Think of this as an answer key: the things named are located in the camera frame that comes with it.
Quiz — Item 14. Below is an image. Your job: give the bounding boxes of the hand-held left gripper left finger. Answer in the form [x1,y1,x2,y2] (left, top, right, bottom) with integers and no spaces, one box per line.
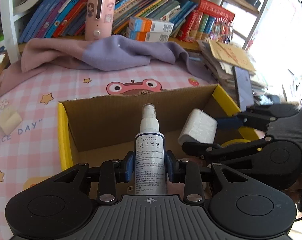
[53,150,136,204]

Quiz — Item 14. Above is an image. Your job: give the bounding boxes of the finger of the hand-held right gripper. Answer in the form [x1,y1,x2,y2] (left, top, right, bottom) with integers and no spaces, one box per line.
[182,137,272,161]
[217,104,277,132]

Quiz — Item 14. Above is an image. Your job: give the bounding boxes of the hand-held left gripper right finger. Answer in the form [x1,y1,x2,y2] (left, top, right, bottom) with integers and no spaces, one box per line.
[166,150,251,203]

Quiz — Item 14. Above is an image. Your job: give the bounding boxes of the yellow tape roll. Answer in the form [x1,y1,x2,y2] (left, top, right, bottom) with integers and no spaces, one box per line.
[221,138,262,152]

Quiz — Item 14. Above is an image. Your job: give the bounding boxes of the white spray bottle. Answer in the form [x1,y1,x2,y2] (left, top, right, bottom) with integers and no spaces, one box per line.
[134,104,169,196]

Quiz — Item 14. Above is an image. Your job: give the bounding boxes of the white pocket tissue pack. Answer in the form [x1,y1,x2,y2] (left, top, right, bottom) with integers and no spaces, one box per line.
[178,108,218,145]

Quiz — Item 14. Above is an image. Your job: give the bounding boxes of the yellow-edged cardboard box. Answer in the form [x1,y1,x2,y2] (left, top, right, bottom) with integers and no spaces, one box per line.
[57,84,261,200]

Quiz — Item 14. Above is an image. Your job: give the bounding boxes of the black smartphone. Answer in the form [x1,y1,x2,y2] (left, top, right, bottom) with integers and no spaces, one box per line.
[232,66,255,110]

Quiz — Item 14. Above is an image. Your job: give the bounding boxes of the stack of papers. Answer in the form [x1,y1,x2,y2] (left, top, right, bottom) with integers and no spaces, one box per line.
[197,39,268,98]

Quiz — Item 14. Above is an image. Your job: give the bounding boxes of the brown paper envelope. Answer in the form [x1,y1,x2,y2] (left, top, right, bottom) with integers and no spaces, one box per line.
[208,39,256,72]

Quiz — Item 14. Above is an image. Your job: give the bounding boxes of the colourful paper ornament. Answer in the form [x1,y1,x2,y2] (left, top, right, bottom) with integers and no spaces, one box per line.
[212,17,234,43]

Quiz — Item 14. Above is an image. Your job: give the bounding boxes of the thick red dictionary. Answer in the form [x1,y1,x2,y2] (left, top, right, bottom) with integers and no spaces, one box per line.
[197,0,235,23]

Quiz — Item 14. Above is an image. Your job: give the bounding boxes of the purple and pink cloth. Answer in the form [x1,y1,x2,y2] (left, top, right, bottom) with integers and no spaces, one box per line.
[0,34,217,100]

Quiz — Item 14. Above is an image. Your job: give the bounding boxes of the orange and white carton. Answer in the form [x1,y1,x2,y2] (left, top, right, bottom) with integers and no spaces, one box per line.
[126,27,170,42]
[129,17,174,33]

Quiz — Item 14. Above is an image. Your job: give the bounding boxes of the cream eraser block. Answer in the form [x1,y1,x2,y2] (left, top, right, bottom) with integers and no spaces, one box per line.
[0,106,22,135]

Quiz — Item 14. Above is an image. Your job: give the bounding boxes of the pink cylindrical desk gadget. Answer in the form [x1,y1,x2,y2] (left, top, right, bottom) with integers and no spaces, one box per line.
[85,0,117,41]

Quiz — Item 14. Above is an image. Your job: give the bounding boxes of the row of colourful books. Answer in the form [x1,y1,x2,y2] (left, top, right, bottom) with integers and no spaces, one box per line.
[17,0,216,44]

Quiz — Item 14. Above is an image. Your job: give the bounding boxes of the white bookshelf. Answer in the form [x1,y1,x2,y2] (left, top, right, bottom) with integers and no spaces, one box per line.
[0,0,276,64]

